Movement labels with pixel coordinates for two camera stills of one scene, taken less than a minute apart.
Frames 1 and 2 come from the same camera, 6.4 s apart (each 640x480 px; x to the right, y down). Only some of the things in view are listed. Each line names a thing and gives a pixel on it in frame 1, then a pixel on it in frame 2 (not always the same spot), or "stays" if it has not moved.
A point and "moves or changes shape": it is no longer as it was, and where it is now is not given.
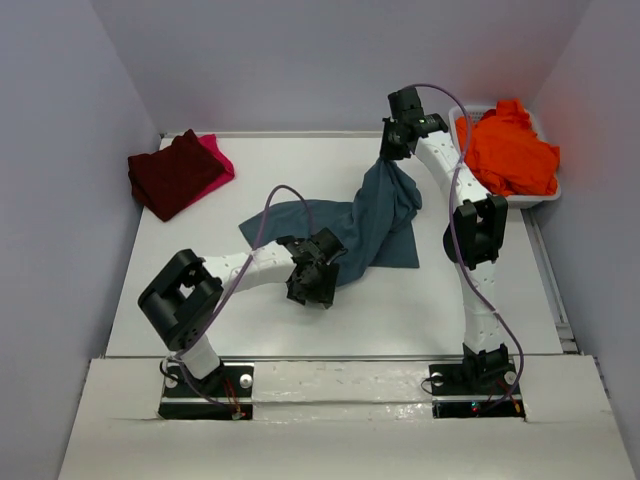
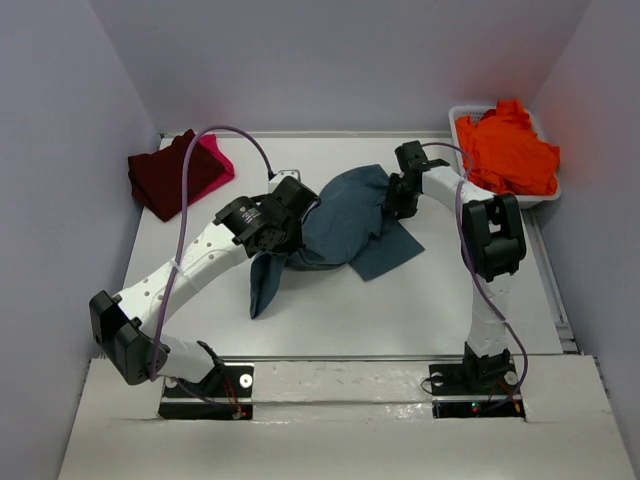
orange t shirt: [506, 153] stays
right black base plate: [456, 394] stays
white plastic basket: [515, 201] stays
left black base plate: [226, 394] stays
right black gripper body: [391, 147] -> [399, 197]
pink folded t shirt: [212, 141] stays
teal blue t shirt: [375, 226] moves or changes shape
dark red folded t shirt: [166, 179] stays
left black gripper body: [319, 288] -> [292, 241]
